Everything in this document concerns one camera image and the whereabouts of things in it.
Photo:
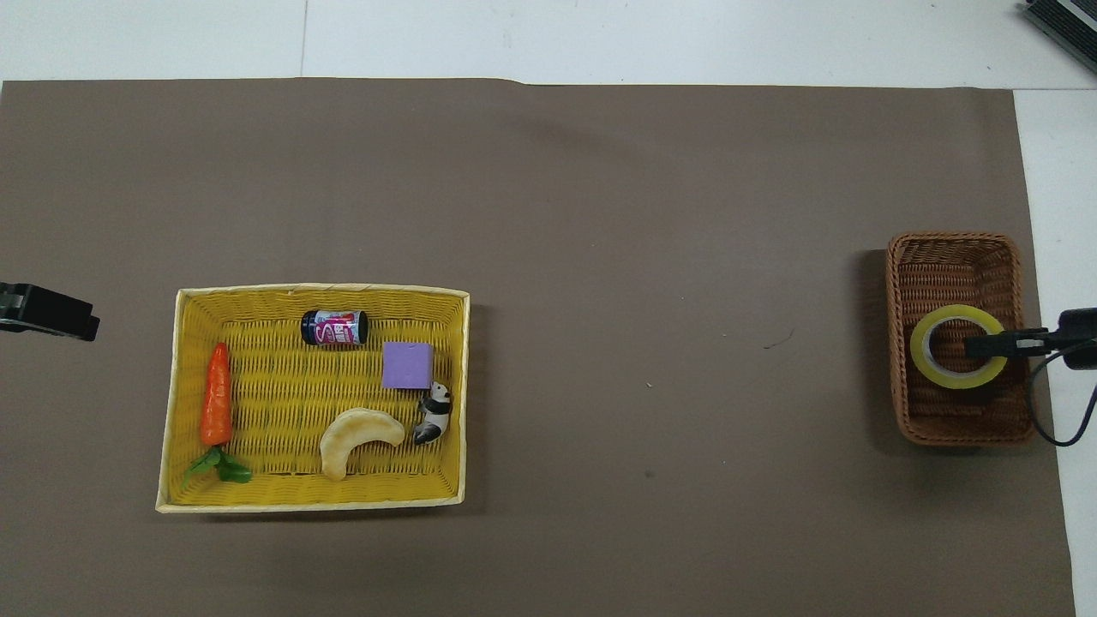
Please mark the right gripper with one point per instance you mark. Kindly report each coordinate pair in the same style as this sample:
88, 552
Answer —
1082, 338

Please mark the yellow tape roll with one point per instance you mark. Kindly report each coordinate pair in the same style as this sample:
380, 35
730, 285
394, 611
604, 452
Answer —
924, 360

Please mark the brown wicker basket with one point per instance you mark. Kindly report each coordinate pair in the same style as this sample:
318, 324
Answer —
951, 266

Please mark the yellow woven basket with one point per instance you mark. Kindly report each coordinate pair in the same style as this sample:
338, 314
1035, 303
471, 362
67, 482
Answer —
291, 377

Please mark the panda figurine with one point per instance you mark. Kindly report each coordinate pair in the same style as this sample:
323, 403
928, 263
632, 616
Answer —
433, 414

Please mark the purple cube block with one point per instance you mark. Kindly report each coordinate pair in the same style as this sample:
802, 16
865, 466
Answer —
407, 366

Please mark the pale toy banana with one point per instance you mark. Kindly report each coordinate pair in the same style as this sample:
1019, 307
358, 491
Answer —
356, 433

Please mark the small dark printed can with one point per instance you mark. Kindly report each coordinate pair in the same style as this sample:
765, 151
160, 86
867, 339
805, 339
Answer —
334, 328

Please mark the orange toy carrot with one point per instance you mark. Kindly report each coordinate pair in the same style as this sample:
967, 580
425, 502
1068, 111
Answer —
217, 403

